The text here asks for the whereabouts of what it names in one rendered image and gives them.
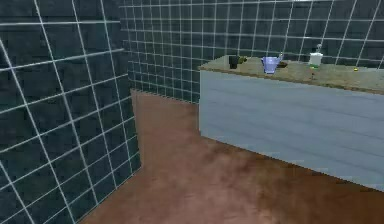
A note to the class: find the blue-grey kitchen counter cabinet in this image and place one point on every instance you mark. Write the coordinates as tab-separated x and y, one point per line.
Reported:
286	123

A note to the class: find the black cup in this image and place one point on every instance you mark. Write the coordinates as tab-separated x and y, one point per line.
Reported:
233	62

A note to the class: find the small dark green object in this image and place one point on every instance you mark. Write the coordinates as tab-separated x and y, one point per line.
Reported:
242	60

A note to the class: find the blue translucent cup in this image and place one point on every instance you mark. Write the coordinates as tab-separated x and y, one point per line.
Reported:
270	64

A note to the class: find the small dark brown bowl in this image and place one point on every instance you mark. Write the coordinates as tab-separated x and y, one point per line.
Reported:
282	64

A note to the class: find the white soap dispenser bottle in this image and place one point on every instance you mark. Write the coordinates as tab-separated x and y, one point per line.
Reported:
315	58

